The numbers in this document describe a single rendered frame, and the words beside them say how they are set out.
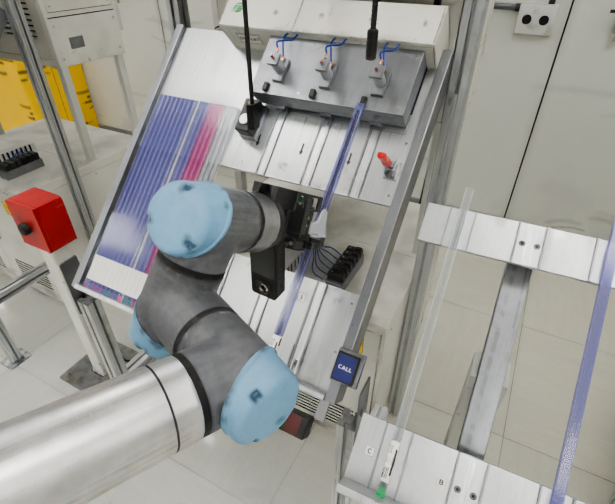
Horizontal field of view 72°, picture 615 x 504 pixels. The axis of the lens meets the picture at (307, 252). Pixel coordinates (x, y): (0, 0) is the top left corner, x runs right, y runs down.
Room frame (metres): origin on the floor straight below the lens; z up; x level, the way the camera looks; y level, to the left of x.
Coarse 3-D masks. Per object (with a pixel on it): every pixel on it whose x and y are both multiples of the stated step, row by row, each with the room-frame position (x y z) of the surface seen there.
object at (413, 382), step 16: (464, 208) 0.62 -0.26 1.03; (464, 224) 0.60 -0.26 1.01; (448, 256) 0.56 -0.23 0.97; (448, 272) 0.54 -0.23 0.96; (432, 304) 0.50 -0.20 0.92; (432, 320) 0.48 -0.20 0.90; (416, 368) 0.43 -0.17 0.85; (416, 384) 0.41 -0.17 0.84; (400, 416) 0.38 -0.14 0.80; (400, 432) 0.36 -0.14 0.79
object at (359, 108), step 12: (360, 108) 0.75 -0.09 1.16; (348, 132) 0.72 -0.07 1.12; (348, 144) 0.71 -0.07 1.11; (336, 168) 0.68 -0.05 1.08; (336, 180) 0.66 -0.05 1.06; (324, 192) 0.65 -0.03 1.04; (324, 204) 0.64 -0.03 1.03; (312, 252) 0.58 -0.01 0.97; (300, 264) 0.57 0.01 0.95; (300, 276) 0.55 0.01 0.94; (288, 300) 0.53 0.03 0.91; (288, 312) 0.51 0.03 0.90
